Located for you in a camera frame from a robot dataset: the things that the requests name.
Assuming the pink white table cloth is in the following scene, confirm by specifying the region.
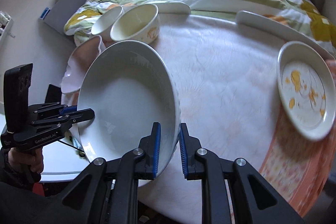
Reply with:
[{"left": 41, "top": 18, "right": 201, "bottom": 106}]
[{"left": 138, "top": 15, "right": 283, "bottom": 223}]

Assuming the small white ribbed bowl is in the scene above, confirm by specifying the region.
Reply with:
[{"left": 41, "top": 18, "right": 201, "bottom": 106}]
[{"left": 91, "top": 6, "right": 124, "bottom": 42}]

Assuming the orange floral cloth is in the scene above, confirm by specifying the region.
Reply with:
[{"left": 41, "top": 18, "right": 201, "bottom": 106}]
[{"left": 258, "top": 58, "right": 336, "bottom": 218}]

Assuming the black cable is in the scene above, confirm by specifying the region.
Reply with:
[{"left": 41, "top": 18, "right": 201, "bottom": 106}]
[{"left": 59, "top": 139, "right": 86, "bottom": 154}]

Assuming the cream ceramic bowl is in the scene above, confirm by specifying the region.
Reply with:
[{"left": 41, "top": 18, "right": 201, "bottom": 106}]
[{"left": 110, "top": 4, "right": 160, "bottom": 44}]

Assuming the duck pattern white plate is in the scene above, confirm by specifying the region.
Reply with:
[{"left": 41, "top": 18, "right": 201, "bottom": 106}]
[{"left": 276, "top": 41, "right": 335, "bottom": 141}]

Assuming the person left hand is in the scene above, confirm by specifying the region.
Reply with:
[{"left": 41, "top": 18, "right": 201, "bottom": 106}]
[{"left": 8, "top": 148, "right": 44, "bottom": 174}]

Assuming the pink wavy-edged bowl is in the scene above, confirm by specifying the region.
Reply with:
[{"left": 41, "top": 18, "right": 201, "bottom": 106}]
[{"left": 61, "top": 35, "right": 106, "bottom": 94}]

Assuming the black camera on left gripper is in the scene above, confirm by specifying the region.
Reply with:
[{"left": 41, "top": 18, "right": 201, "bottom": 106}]
[{"left": 3, "top": 63, "right": 33, "bottom": 133}]

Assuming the large white deep plate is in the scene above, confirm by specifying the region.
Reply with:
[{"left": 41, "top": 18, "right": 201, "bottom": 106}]
[{"left": 77, "top": 40, "right": 181, "bottom": 175}]

